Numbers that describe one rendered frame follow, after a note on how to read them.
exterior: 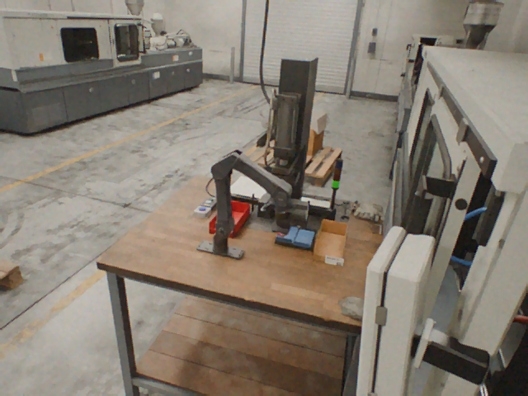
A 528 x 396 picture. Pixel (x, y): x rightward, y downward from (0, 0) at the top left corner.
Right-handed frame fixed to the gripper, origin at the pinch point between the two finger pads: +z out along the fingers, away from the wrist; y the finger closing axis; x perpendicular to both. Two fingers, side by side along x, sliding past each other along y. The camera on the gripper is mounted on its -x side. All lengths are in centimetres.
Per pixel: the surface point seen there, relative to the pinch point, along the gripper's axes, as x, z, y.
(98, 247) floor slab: 167, 128, 20
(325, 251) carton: -18.6, 9.8, 1.0
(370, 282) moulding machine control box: -30, -80, -50
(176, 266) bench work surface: 36.1, -5.1, -28.5
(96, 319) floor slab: 116, 93, -40
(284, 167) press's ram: 7.6, -4.3, 31.4
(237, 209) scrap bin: 29.3, 19.3, 18.0
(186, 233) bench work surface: 43.7, 7.1, -7.1
